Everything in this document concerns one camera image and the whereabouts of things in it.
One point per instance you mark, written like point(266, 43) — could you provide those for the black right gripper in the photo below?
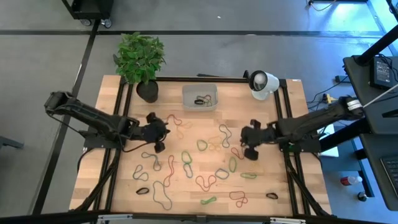
point(261, 137)

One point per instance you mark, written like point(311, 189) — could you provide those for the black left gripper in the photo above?
point(150, 132)

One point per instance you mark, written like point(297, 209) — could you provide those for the yellow rubber band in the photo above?
point(214, 143)
point(186, 126)
point(256, 168)

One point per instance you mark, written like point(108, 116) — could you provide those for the long red rubber band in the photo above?
point(170, 169)

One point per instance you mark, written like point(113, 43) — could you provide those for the blue rubber band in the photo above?
point(222, 179)
point(184, 169)

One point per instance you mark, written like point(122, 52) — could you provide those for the black rubber band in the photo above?
point(137, 191)
point(267, 196)
point(196, 101)

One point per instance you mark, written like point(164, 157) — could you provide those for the long teal rubber band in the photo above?
point(153, 193)

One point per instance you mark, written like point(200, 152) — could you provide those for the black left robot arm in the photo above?
point(93, 116)

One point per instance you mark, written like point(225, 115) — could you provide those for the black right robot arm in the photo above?
point(311, 123)

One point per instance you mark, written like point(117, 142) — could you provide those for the white plastic bin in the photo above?
point(189, 93)

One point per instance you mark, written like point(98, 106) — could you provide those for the white cylindrical spotlight lamp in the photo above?
point(267, 85)

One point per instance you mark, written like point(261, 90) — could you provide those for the green plant in black pot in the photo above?
point(140, 59)

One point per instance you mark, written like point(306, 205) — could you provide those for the yellow plug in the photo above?
point(329, 99)

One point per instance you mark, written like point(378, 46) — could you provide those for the red bottle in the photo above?
point(348, 181)

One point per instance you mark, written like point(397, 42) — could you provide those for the black desk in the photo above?
point(373, 174)
point(367, 102)

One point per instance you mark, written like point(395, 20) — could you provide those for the black round bottle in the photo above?
point(362, 196)

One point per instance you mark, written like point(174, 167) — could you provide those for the black horizontal bar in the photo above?
point(46, 217)

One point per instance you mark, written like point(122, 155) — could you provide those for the black wheeled cart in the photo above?
point(90, 9)

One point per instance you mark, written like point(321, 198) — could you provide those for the black keyboard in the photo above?
point(391, 174)

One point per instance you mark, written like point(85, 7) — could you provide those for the black power adapter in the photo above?
point(381, 73)

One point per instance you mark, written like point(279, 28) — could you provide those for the grey chair leg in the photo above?
point(9, 142)

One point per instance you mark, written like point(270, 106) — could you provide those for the black diagonal pole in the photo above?
point(379, 45)

